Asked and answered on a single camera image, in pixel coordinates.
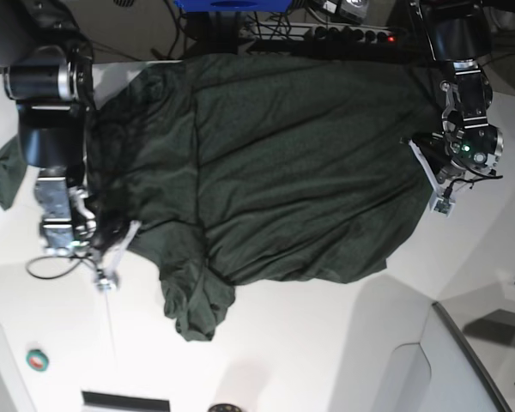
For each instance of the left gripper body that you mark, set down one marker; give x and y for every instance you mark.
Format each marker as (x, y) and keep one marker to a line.
(432, 146)

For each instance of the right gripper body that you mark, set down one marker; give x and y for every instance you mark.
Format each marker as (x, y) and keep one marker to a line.
(110, 231)

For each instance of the dark green t-shirt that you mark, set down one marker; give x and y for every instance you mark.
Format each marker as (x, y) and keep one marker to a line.
(245, 169)

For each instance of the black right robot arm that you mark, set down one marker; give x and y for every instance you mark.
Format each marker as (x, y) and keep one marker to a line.
(47, 71)

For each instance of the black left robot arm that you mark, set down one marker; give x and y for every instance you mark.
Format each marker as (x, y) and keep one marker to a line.
(468, 147)

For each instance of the green red emergency button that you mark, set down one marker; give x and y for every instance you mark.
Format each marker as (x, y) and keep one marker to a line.
(37, 360)

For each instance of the black round knob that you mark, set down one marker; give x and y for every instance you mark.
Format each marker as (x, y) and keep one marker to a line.
(225, 407)

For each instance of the white power strip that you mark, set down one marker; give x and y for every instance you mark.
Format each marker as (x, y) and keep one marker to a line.
(264, 30)

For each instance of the grey monitor frame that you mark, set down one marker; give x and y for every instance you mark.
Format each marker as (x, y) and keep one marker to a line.
(494, 394)

